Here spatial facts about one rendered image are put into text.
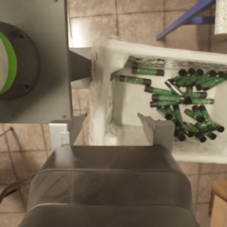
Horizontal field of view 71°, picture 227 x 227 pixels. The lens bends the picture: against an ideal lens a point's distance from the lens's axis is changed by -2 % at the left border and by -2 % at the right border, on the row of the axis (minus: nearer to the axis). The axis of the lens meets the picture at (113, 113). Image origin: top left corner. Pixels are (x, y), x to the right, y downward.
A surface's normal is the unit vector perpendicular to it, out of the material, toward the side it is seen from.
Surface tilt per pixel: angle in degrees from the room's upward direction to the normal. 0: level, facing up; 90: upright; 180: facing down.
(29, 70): 70
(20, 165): 0
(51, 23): 0
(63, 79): 0
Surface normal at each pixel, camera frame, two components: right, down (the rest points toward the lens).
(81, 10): 0.00, 0.25
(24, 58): 0.97, 0.00
